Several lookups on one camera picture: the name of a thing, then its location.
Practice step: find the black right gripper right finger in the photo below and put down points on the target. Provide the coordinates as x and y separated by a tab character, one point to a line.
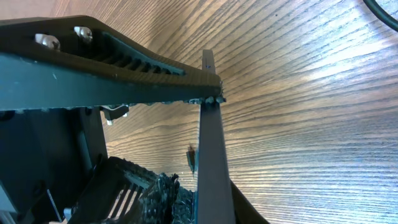
119	191

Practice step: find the blue screen smartphone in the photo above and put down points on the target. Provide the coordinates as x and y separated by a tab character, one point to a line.
212	202

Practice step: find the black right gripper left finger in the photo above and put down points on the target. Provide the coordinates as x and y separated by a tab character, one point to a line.
78	61

